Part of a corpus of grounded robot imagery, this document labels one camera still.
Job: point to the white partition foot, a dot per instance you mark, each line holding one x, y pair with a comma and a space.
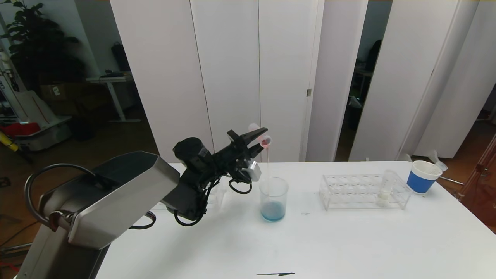
431, 155
407, 158

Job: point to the dark green potted plant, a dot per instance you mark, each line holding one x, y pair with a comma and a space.
38, 46

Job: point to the metal chair leg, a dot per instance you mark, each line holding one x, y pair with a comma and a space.
15, 248

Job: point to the black backpack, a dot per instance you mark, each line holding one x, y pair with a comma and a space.
120, 56

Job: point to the white machine base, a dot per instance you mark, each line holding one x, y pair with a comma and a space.
46, 137

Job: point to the brown cardboard box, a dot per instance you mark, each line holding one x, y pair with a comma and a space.
52, 92

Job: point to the test tube with white pigment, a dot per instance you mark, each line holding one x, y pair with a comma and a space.
385, 190

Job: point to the clear glass beaker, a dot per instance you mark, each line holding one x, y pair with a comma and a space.
273, 203

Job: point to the clear acrylic test tube rack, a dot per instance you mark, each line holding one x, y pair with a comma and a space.
348, 192
217, 195

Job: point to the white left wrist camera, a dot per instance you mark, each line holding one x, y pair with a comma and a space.
254, 171

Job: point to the white standing desk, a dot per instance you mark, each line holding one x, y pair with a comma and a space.
112, 79

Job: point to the black bin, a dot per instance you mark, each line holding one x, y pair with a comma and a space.
82, 128

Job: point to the white leaning board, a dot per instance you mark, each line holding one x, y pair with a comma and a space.
33, 108

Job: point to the blue and white cup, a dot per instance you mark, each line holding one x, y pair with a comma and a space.
421, 183

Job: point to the black and silver left robot arm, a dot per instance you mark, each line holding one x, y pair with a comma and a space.
116, 197

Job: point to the yellow tool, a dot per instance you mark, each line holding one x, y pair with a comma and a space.
7, 142

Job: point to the test tube with red pigment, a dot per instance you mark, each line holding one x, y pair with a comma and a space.
438, 166
266, 140

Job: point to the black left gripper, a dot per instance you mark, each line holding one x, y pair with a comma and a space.
237, 145

